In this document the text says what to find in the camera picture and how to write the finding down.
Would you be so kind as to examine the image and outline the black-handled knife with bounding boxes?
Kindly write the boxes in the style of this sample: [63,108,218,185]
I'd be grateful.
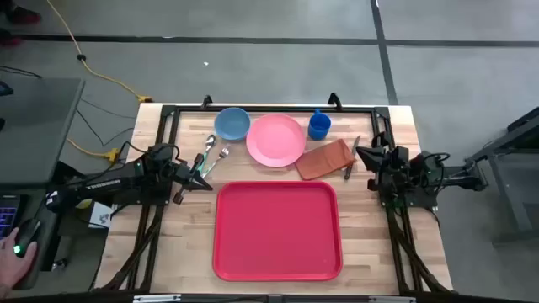
[344,135,361,181]

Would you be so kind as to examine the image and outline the blue plastic bowl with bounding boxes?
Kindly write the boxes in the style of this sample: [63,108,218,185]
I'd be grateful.
[213,107,252,142]

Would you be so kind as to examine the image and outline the white printed box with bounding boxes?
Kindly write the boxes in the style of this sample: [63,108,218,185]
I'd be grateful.
[88,200,115,230]

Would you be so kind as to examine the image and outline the silver fork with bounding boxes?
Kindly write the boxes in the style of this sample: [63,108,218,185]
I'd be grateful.
[200,145,231,180]

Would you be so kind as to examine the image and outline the grey metal equipment stand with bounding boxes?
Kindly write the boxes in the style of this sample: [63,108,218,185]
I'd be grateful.
[464,107,539,246]

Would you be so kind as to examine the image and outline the short yellow plug cable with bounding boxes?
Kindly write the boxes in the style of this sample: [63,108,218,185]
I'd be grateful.
[67,138,121,163]

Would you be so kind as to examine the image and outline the dark lower desk shelf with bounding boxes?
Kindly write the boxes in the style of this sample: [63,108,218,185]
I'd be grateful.
[0,180,67,291]

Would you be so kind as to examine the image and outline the silver aluminium bar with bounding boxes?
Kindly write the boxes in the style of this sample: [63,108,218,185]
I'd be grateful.
[132,294,183,303]
[369,295,417,303]

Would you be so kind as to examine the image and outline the blue plastic cup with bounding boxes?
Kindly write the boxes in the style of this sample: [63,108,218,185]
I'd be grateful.
[307,108,333,141]

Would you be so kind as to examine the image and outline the long yellow extension cable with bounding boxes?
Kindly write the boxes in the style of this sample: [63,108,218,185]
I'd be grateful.
[45,0,153,104]

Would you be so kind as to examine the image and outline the black computer mouse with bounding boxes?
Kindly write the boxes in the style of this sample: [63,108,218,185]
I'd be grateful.
[12,217,43,258]

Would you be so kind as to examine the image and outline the person's red shoe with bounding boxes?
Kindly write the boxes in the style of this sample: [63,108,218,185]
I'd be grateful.
[0,28,22,47]
[7,4,42,25]

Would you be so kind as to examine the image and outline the orange cloth napkin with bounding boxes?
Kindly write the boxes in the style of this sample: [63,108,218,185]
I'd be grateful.
[294,138,357,181]

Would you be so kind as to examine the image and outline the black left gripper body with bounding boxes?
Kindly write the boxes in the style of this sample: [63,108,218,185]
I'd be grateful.
[167,153,206,206]

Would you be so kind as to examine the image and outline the backlit keyboard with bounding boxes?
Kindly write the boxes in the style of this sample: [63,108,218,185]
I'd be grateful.
[0,195,22,241]

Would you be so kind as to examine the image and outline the teal-handled spoon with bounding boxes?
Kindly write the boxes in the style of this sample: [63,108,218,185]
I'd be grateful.
[200,134,217,173]

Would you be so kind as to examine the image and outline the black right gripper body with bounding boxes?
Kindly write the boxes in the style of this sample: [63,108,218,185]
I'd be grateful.
[366,132,410,193]

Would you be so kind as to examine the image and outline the grey desk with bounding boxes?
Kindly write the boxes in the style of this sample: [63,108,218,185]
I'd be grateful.
[0,77,86,189]

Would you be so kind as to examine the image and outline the red plastic tray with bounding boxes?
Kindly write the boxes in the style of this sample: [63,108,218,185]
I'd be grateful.
[212,180,344,282]

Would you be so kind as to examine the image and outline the person's hand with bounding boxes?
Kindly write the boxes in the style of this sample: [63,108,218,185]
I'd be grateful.
[0,238,40,298]

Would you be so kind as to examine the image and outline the pink plastic plate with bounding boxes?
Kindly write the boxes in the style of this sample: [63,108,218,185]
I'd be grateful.
[245,113,307,168]

